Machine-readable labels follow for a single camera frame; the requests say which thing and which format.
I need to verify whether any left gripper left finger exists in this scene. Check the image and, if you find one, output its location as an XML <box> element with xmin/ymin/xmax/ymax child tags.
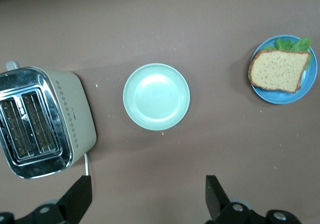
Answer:
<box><xmin>0</xmin><ymin>175</ymin><xmax>93</xmax><ymax>224</ymax></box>

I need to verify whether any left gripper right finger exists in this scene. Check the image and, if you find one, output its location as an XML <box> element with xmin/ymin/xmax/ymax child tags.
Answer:
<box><xmin>204</xmin><ymin>175</ymin><xmax>301</xmax><ymax>224</ymax></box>

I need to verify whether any brown bread slice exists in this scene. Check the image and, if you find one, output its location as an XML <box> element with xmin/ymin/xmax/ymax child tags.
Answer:
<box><xmin>248</xmin><ymin>49</ymin><xmax>312</xmax><ymax>94</ymax></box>

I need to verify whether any green lettuce leaf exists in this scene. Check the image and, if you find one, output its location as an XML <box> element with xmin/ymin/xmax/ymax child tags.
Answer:
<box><xmin>262</xmin><ymin>36</ymin><xmax>314</xmax><ymax>71</ymax></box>

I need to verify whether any blue round plate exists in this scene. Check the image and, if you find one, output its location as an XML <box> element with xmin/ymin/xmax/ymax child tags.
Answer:
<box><xmin>250</xmin><ymin>34</ymin><xmax>318</xmax><ymax>105</ymax></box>

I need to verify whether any green round plate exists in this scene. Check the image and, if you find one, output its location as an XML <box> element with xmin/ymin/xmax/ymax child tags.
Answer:
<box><xmin>122</xmin><ymin>63</ymin><xmax>191</xmax><ymax>132</ymax></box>

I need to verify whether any beige chrome toaster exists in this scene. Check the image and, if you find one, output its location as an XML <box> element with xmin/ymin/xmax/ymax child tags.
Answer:
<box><xmin>0</xmin><ymin>60</ymin><xmax>98</xmax><ymax>180</ymax></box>

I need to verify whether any white toaster power cord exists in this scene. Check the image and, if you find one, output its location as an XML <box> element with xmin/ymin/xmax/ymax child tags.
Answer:
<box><xmin>83</xmin><ymin>152</ymin><xmax>90</xmax><ymax>177</ymax></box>

